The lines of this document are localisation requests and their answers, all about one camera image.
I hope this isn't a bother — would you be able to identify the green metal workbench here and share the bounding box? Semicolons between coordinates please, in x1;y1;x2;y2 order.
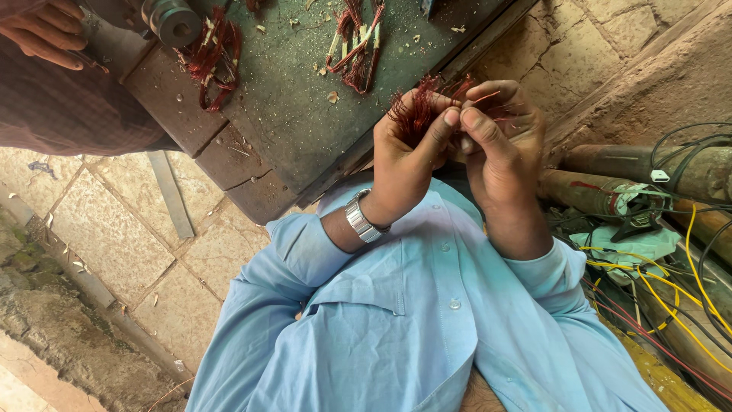
122;0;539;225

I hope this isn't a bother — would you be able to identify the rusty pipe with red tape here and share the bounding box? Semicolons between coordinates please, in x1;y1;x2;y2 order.
538;168;674;223

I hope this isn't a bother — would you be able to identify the red copper winding coil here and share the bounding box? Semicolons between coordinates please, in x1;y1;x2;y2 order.
173;5;243;113

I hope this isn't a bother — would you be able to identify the person's left hand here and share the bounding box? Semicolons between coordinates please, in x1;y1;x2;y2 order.
359;89;463;225

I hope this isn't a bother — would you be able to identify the flat grey metal bar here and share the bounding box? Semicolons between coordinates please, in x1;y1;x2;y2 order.
147;150;196;240

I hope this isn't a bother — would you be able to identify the red cable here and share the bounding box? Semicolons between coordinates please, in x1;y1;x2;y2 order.
582;276;732;402

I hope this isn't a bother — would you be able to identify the black cable bundle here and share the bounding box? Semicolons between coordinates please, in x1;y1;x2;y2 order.
546;121;732;367

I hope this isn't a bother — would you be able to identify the red copper wire tuft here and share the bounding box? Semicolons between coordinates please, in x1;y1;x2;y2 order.
386;73;517;148

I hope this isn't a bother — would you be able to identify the person's right hand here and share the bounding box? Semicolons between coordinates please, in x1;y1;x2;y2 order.
458;80;549;225

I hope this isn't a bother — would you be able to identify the pale crumpled cloth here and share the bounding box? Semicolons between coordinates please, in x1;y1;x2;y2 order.
568;224;682;286

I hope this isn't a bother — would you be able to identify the light blue shirt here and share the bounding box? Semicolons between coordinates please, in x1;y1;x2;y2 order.
185;171;671;412

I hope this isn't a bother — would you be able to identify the grey metal cylinder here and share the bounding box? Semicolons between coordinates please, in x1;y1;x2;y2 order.
141;0;202;48

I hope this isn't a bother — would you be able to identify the rusty brown pipe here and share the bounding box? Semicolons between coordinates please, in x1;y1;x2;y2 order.
562;143;732;202

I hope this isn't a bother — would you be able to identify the silver metal wristwatch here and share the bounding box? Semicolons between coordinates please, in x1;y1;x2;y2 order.
344;188;392;244

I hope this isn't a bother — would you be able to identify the copper winding with white sleeves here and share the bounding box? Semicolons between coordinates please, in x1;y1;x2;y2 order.
325;0;387;96

